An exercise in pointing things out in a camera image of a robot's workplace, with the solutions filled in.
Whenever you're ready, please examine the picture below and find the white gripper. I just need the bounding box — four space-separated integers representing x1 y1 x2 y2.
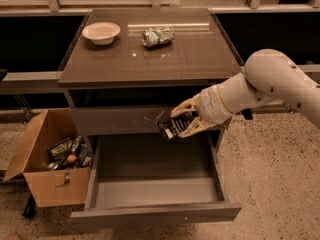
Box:
170 85 232 138

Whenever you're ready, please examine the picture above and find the black rxbar chocolate bar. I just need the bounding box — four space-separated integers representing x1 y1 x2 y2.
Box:
157 111 197 142

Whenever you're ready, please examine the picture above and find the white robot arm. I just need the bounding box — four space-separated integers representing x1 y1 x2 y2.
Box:
170 49 320 138

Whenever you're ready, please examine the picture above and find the grey drawer cabinet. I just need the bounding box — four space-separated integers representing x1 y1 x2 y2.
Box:
57 7 247 232

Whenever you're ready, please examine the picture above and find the open grey middle drawer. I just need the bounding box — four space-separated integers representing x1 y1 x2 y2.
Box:
71 133 241 231

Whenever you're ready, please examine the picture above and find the closed scratched grey top drawer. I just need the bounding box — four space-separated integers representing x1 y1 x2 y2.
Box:
70 105 186 136

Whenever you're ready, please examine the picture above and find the crushed green soda can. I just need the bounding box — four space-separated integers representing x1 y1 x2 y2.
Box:
142 27 175 48

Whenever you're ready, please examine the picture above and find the blue snack packet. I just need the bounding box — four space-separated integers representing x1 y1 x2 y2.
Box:
75 144 92 168

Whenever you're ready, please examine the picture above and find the green can in box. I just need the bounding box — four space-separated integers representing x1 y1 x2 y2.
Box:
70 136 83 155

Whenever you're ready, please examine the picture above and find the white paper bowl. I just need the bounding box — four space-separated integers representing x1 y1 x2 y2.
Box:
82 22 121 45

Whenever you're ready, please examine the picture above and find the orange round fruit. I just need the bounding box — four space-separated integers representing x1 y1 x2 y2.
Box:
66 154 77 164

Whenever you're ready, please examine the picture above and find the green snack bag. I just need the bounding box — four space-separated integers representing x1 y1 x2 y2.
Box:
48 138 72 161

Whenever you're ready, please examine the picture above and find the open cardboard box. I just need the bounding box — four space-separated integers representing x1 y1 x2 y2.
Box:
4 109 90 207

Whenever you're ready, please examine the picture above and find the silver can in box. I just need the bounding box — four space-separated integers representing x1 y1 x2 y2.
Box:
47 162 59 171

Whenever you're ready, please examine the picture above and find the black table leg foot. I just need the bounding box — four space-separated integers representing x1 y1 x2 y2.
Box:
22 196 36 218

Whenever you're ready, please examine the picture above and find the grey metal rail ledge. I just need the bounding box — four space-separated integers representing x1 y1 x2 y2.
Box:
1 64 319 94

